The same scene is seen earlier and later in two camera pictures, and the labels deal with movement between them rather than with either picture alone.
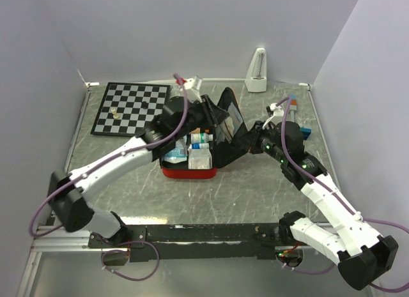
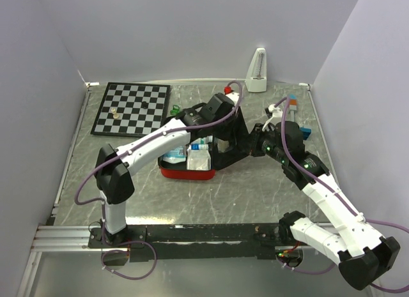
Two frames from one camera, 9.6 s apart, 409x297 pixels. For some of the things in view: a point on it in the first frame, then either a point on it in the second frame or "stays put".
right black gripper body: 262,139 stays put
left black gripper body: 202,115 to 226,128
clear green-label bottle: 201,138 stays put
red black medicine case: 197,153 stays put
